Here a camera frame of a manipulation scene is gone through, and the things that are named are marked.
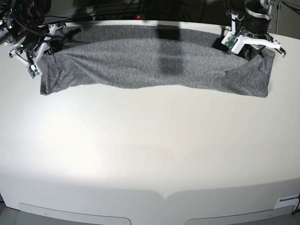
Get black power strip red light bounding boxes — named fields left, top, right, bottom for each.
left=74, top=9, right=180, bottom=21

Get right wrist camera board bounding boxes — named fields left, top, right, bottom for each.
left=26, top=65, right=42, bottom=79

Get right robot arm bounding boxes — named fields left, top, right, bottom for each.
left=0, top=0, right=81, bottom=78

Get grey long-sleeve T-shirt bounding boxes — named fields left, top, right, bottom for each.
left=40, top=25, right=275, bottom=98

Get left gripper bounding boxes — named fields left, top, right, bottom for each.
left=227, top=10, right=286, bottom=60

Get metal stand frame right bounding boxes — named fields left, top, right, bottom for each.
left=276, top=0, right=300, bottom=39

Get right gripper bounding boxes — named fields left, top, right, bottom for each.
left=8, top=22, right=81, bottom=73

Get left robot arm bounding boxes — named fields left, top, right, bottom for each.
left=221, top=0, right=286, bottom=60

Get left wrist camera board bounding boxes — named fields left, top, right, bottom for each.
left=221, top=31, right=240, bottom=54

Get black cables behind table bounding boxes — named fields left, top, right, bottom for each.
left=46, top=0, right=211, bottom=22

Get white label plate on table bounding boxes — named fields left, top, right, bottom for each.
left=274, top=195, right=300, bottom=210

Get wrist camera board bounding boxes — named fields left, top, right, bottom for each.
left=221, top=31, right=240, bottom=54
left=26, top=65, right=42, bottom=79

